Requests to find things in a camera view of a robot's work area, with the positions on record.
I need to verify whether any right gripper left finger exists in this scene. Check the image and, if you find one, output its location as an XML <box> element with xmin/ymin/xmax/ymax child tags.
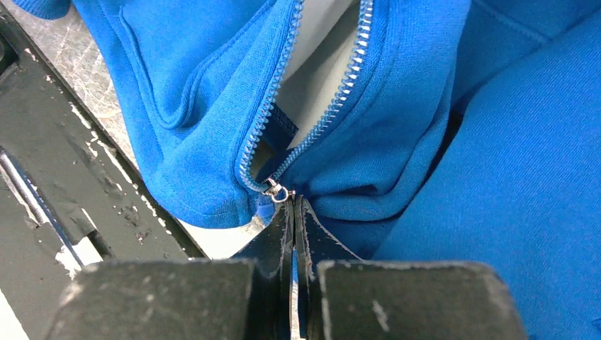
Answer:
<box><xmin>47</xmin><ymin>201</ymin><xmax>294</xmax><ymax>339</ymax></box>

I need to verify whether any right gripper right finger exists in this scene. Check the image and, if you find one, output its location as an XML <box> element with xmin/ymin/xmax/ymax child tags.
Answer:
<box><xmin>294</xmin><ymin>197</ymin><xmax>527</xmax><ymax>339</ymax></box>

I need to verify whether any blue zip-up jacket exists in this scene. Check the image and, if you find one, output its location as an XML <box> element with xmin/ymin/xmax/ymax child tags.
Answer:
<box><xmin>18</xmin><ymin>1</ymin><xmax>600</xmax><ymax>339</ymax></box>

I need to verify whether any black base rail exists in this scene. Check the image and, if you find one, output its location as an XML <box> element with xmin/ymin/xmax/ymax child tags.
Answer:
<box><xmin>1</xmin><ymin>7</ymin><xmax>201</xmax><ymax>339</ymax></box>

